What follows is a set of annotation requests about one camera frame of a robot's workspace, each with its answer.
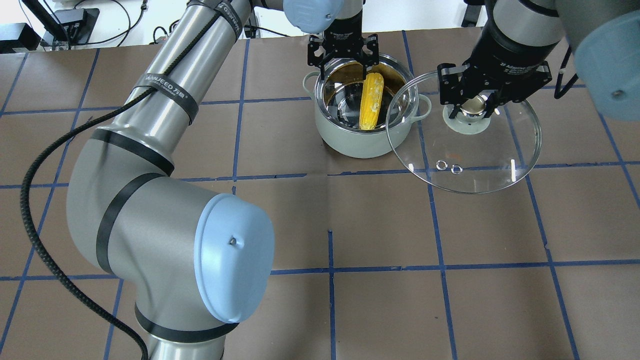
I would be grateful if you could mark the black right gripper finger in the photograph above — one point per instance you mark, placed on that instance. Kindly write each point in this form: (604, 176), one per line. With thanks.
(456, 108)
(493, 100)

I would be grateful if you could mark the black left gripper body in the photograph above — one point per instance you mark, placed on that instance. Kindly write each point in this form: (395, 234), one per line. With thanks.
(343, 33)

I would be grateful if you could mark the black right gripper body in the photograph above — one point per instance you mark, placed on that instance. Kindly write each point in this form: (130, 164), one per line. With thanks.
(505, 60)

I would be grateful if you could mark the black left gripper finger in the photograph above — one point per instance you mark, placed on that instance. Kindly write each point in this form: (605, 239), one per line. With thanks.
(368, 53)
(318, 55)

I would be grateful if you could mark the yellow corn cob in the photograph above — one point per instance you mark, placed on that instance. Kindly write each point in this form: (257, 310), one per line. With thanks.
(371, 101)

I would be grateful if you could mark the clear glass pot lid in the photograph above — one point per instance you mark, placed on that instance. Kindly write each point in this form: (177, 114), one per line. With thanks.
(474, 150)

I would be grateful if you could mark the pale green cooking pot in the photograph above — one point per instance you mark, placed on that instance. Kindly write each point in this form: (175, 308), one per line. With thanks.
(337, 99)

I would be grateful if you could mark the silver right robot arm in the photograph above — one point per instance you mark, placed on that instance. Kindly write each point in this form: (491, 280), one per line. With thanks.
(603, 37)

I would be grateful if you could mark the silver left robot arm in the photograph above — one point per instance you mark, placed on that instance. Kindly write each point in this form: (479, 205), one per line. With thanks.
(256, 132)

